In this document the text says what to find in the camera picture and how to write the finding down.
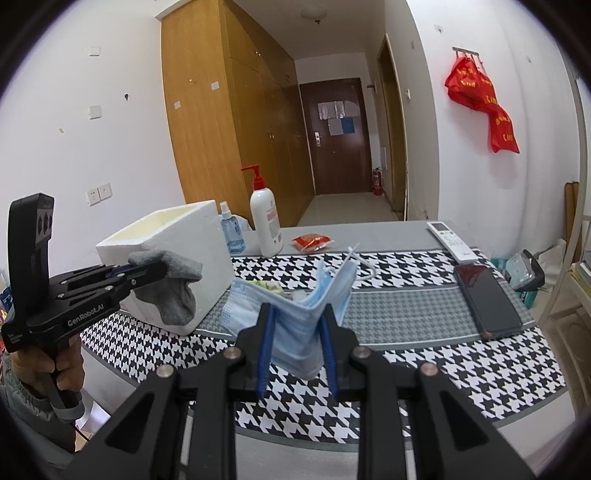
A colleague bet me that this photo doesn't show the red hanging bags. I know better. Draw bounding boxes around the red hanging bags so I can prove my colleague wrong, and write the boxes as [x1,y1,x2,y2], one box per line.
[444,54,520,154]

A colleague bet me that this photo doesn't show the green tissue packet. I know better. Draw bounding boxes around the green tissue packet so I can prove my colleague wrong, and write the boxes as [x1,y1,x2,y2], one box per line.
[252,280,294,300]

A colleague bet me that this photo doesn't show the white remote control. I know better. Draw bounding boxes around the white remote control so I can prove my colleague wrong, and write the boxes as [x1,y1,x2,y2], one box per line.
[427,221,478,265]

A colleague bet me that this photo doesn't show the blue face masks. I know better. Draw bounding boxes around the blue face masks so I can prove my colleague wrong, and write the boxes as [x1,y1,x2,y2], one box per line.
[221,248,377,380]

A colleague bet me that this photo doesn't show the red snack packet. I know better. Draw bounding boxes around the red snack packet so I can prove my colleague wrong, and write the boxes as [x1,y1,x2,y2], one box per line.
[291,233,334,254]

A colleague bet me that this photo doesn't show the dark brown entrance door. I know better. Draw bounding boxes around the dark brown entrance door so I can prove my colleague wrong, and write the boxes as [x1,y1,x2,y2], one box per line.
[300,78,372,195]

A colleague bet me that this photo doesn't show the ceiling lamp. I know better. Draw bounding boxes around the ceiling lamp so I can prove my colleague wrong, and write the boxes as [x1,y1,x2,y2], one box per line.
[300,3,328,24]

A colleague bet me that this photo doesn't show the black smartphone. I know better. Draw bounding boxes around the black smartphone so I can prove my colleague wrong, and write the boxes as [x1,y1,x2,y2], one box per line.
[454,265,535,340]

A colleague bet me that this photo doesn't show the wall coat hook rail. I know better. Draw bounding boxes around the wall coat hook rail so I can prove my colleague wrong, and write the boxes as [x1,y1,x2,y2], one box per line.
[452,46,480,57]

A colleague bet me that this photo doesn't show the white foam box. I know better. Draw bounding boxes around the white foam box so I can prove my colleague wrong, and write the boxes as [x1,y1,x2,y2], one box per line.
[96,200,235,335]

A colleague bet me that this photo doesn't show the blue spray bottle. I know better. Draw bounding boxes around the blue spray bottle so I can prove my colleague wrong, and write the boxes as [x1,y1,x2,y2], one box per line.
[221,201,246,254]

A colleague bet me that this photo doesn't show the white bunk bed frame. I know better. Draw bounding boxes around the white bunk bed frame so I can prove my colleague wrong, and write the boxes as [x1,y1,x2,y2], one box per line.
[538,65,589,329]

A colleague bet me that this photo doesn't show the person left hand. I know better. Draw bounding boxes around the person left hand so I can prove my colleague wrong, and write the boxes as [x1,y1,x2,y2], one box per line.
[4,336,85,403]

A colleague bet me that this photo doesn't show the grey sock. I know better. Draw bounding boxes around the grey sock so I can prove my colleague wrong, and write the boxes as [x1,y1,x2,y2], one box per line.
[128,250,202,326]

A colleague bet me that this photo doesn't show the red fire extinguisher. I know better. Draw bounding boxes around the red fire extinguisher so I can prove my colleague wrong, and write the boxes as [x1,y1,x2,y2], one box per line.
[373,168,383,196]

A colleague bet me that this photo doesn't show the houndstooth table mat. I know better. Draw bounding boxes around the houndstooth table mat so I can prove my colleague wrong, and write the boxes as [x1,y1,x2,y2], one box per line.
[82,250,566,445]

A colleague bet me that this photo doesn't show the double wall socket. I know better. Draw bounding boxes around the double wall socket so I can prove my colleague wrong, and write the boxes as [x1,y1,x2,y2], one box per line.
[85,183,112,206]

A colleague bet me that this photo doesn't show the wooden side door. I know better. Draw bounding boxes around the wooden side door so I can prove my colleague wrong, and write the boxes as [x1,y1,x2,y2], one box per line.
[377,35,408,221]

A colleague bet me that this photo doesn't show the white red pump bottle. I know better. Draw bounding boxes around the white red pump bottle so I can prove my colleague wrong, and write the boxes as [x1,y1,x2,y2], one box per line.
[242,164,283,258]

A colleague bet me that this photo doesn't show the wooden wardrobe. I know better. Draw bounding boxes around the wooden wardrobe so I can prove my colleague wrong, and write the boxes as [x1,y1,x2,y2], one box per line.
[161,0,315,227]

